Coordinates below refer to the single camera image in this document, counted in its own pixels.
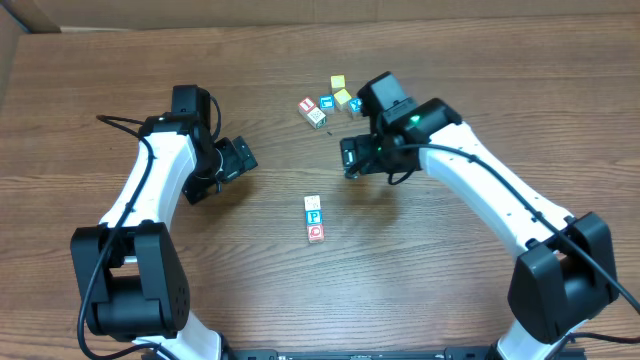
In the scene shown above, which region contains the wooden block green Z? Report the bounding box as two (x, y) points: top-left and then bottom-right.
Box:
(304, 195), (321, 211)

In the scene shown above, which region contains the wooden block number 3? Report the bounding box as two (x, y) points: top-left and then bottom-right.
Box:
(305, 209), (323, 226)

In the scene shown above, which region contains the wooden block red Q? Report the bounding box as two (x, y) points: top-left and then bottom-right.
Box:
(307, 224), (325, 243)

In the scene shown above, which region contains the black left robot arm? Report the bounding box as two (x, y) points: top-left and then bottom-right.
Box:
(70, 112), (257, 359)

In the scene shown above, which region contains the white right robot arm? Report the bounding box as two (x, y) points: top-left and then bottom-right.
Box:
(341, 95), (620, 359)

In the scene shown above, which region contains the wooden block blue X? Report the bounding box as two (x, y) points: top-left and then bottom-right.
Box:
(347, 97), (362, 118)

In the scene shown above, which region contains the wooden block plain yellow top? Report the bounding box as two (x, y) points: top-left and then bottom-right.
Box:
(333, 89), (352, 112)

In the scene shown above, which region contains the wooden block green side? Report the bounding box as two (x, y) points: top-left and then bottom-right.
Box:
(306, 107), (327, 129)

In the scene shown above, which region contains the wooden block blue L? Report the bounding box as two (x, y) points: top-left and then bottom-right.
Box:
(318, 95), (336, 114)

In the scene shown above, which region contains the wooden block yellow far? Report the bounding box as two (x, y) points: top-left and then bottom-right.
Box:
(330, 74), (346, 93)

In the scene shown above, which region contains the wooden block red I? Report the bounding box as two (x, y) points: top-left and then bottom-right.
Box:
(298, 97), (316, 116)

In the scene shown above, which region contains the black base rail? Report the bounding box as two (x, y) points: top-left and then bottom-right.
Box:
(221, 346), (498, 360)

